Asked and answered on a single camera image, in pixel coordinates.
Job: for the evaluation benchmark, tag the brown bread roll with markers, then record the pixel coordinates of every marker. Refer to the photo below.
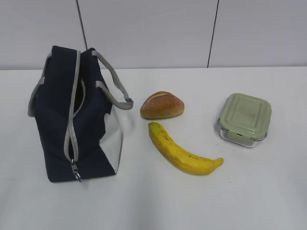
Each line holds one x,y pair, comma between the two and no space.
162,105

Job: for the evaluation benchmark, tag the yellow banana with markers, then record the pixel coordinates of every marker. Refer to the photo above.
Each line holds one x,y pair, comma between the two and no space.
179,157

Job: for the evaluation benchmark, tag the navy blue lunch bag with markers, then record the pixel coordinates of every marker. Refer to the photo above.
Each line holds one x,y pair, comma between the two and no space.
74,104

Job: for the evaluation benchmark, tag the green lidded glass container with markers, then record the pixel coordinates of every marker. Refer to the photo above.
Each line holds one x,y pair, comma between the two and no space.
244,120

